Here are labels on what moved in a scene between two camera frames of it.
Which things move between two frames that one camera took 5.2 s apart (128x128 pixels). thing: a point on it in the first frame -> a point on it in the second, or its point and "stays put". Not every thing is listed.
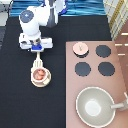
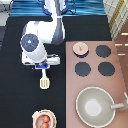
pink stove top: x=99 y=69 stays put
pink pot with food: x=38 y=74 -> x=44 y=118
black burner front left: x=82 y=69 stays put
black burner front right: x=106 y=68 stays put
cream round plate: x=44 y=82 -> x=44 y=111
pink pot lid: x=80 y=48 stays put
